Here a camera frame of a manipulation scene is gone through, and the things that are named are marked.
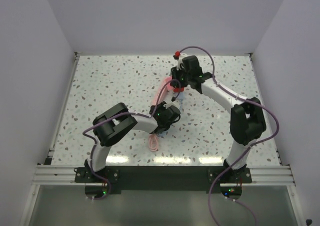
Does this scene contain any pink plug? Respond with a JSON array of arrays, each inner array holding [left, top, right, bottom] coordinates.
[[166, 79, 174, 91]]

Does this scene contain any pink power strip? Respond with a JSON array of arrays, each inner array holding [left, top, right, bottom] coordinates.
[[151, 77, 172, 106]]

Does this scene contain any red cube plug adapter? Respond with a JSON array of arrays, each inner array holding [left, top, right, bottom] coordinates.
[[173, 87, 185, 93]]

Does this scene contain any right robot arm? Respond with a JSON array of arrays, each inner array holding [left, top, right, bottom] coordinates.
[[170, 52, 267, 183]]

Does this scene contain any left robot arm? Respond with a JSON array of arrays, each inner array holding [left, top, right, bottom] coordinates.
[[82, 101, 181, 182]]

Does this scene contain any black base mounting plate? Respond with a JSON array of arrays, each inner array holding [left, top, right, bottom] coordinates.
[[74, 165, 253, 195]]

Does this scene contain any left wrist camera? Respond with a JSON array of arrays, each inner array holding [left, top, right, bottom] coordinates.
[[163, 100, 181, 109]]

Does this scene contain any pink power cord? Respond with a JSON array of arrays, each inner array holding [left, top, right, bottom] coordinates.
[[147, 132, 161, 152]]

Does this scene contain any aluminium frame rail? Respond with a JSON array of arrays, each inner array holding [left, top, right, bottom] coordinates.
[[32, 165, 296, 186]]

